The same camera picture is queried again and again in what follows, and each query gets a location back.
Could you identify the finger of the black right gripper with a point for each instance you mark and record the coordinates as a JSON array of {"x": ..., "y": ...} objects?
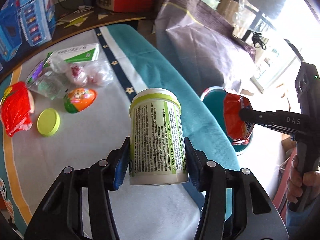
[{"x": 266, "y": 119}]

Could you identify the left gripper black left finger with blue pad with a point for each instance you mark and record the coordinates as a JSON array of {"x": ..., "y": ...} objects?
[{"x": 59, "y": 214}]

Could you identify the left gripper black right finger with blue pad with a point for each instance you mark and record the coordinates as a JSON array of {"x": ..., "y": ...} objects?
[{"x": 236, "y": 206}]

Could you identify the orange red snack wrapper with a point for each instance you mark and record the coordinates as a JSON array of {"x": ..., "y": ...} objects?
[{"x": 239, "y": 131}]

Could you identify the white jar green label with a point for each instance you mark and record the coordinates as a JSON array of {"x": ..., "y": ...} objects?
[{"x": 157, "y": 149}]

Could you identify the lime green round lid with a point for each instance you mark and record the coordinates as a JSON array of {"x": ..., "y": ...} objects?
[{"x": 48, "y": 122}]

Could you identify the red yellow snack bag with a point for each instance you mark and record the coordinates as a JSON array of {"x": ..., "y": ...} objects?
[{"x": 17, "y": 105}]

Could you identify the orange green toy egg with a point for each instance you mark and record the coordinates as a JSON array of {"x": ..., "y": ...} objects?
[{"x": 79, "y": 99}]

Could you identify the clear plastic bag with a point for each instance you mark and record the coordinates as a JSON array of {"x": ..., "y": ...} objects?
[{"x": 80, "y": 74}]

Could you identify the white green medicine box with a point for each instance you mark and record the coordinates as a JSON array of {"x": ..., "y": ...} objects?
[{"x": 83, "y": 53}]

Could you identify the clear purple plastic packet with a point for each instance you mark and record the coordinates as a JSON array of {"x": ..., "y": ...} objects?
[{"x": 47, "y": 82}]

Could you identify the blue sleeve forearm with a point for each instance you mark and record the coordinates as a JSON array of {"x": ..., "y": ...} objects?
[{"x": 305, "y": 224}]

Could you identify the teal round trash bin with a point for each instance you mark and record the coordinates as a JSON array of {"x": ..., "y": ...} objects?
[{"x": 213, "y": 98}]

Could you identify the person right hand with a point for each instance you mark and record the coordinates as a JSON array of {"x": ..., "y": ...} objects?
[{"x": 296, "y": 181}]

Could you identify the grey teal striped tablecloth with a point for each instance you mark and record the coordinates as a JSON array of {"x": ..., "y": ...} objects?
[{"x": 30, "y": 162}]

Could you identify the blue toy packaging box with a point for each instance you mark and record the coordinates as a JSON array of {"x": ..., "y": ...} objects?
[{"x": 25, "y": 24}]

